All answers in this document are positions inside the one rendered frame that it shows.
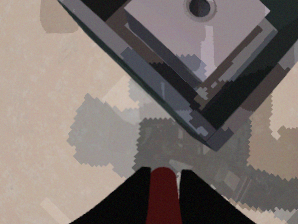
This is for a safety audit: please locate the dark red peg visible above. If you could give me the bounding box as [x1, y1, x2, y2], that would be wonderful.
[145, 168, 182, 224]

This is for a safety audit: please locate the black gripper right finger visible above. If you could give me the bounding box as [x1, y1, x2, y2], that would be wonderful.
[180, 169, 254, 224]

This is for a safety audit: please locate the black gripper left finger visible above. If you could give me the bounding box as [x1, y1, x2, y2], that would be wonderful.
[69, 167, 152, 224]

